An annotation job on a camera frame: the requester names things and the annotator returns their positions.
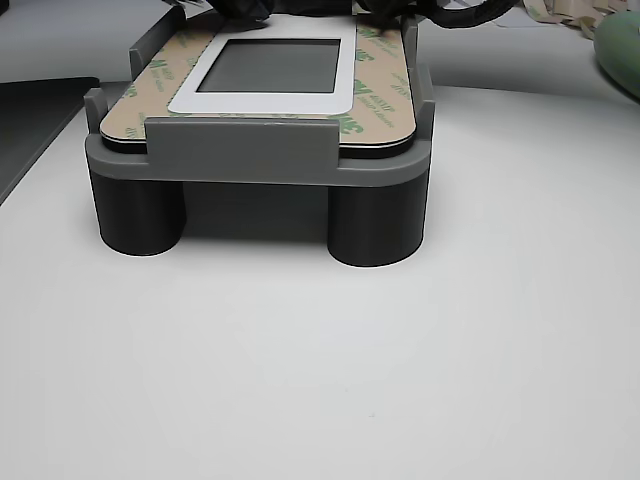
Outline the tan printed adhesive liner film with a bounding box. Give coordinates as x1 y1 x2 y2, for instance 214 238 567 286
101 2 418 148

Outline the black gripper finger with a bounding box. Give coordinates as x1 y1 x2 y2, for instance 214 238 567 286
207 0 274 25

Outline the white bezel display panel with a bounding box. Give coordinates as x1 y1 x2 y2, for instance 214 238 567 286
99 13 419 160

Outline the dark grey flat tray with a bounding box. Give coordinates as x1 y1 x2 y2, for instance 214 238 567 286
0 76 101 204

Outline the pile of peeled film strips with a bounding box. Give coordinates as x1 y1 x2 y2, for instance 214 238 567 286
522 0 614 44

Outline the black braided cable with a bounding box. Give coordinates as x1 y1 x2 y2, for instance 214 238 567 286
424 0 519 32

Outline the green rounded object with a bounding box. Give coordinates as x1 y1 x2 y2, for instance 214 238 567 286
592 12 640 106

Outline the grey plastic fixture holder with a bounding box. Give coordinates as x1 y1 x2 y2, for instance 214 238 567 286
83 4 437 270

